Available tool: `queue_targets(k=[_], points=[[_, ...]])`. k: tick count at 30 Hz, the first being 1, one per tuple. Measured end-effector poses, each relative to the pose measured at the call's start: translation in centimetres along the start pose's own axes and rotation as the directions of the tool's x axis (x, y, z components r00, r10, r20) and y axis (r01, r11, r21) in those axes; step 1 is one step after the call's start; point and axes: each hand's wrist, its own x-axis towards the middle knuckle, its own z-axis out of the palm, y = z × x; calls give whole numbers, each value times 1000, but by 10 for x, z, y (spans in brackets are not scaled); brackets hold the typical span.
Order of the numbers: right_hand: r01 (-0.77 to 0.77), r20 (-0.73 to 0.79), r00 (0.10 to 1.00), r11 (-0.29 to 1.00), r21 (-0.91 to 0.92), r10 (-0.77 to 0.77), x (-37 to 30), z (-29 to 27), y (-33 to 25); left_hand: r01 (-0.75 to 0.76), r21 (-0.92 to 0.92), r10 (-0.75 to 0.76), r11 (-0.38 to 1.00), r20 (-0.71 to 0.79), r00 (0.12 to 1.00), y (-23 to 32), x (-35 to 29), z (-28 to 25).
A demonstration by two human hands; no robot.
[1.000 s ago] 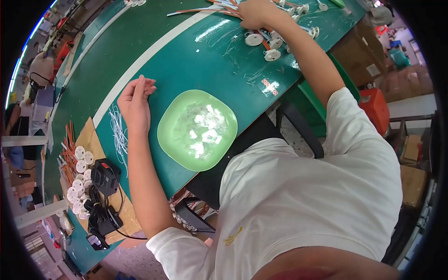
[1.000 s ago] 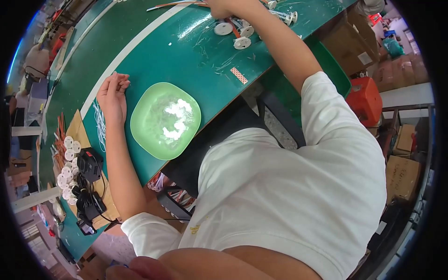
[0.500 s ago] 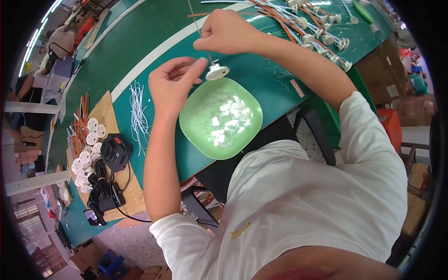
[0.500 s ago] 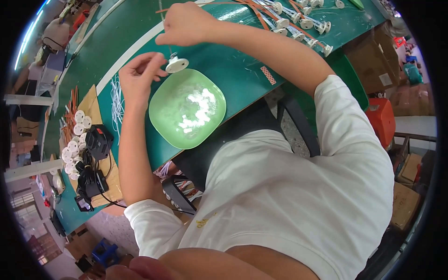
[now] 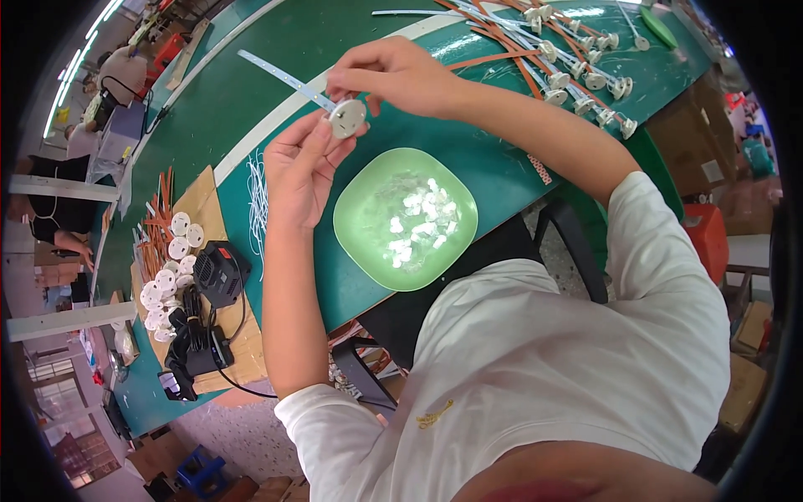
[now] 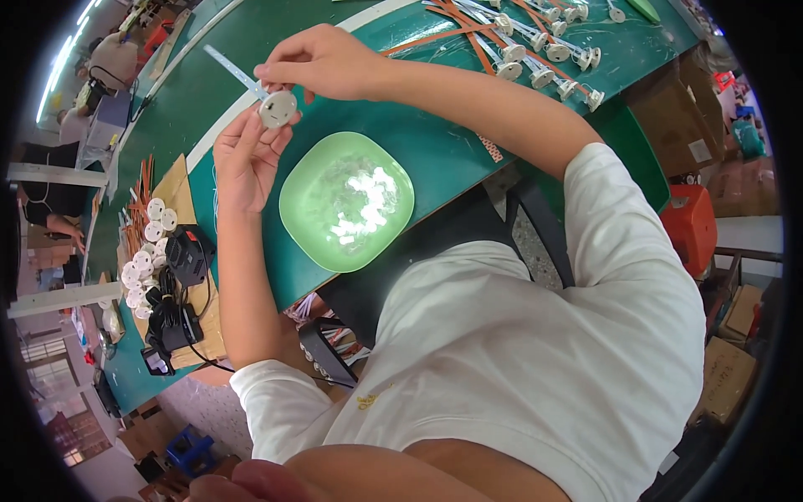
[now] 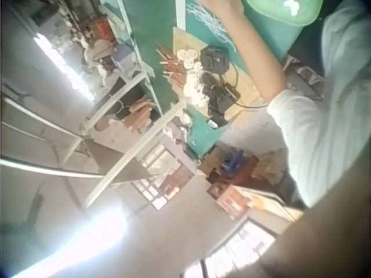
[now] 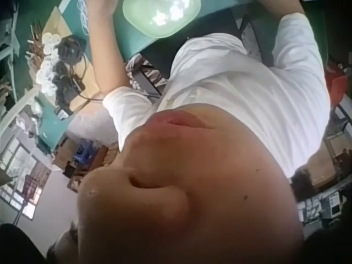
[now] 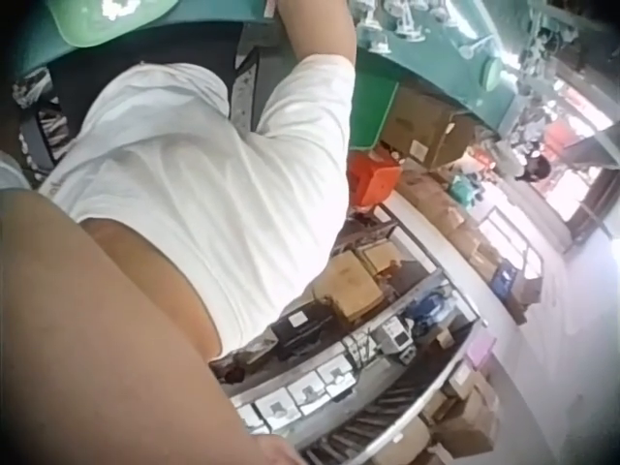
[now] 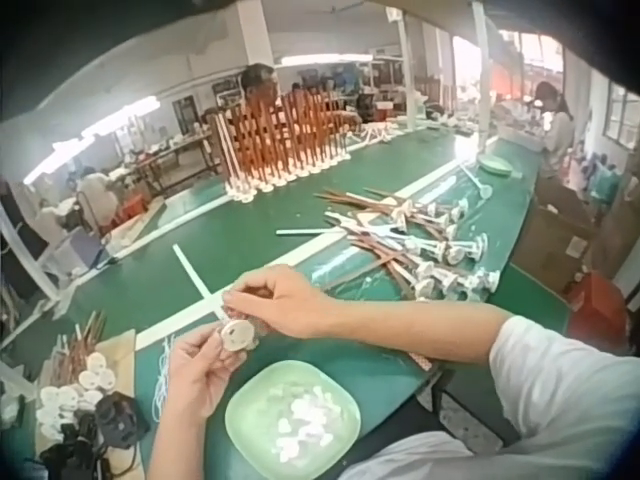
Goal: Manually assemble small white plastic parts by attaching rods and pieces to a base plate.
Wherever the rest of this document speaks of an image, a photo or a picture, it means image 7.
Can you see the brown cardboard boxes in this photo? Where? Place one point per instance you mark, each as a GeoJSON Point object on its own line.
{"type": "Point", "coordinates": [232, 185]}

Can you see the blue plastic stool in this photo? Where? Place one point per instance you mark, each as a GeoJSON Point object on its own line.
{"type": "Point", "coordinates": [232, 162]}

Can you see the small black box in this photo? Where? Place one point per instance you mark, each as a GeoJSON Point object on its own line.
{"type": "Point", "coordinates": [214, 123]}

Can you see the green plastic bin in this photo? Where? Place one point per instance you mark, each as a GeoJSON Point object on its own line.
{"type": "Point", "coordinates": [278, 23]}

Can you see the plywood board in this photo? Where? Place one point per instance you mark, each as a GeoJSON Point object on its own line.
{"type": "Point", "coordinates": [232, 84]}

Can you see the group of white round parts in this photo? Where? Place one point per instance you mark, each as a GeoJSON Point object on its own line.
{"type": "Point", "coordinates": [193, 75]}

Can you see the green work table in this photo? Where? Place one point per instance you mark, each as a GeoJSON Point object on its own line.
{"type": "Point", "coordinates": [174, 72]}

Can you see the cluttered background workbench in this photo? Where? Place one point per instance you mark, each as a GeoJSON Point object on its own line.
{"type": "Point", "coordinates": [90, 43]}

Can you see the white metal frame shelf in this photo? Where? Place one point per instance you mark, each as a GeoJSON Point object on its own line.
{"type": "Point", "coordinates": [116, 121]}

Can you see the black power adapter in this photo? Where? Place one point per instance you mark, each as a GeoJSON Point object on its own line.
{"type": "Point", "coordinates": [218, 100]}

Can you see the black hexagonal device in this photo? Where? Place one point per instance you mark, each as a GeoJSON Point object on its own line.
{"type": "Point", "coordinates": [215, 57]}

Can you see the pile of orange wooden sticks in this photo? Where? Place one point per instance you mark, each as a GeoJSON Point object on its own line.
{"type": "Point", "coordinates": [171, 67]}

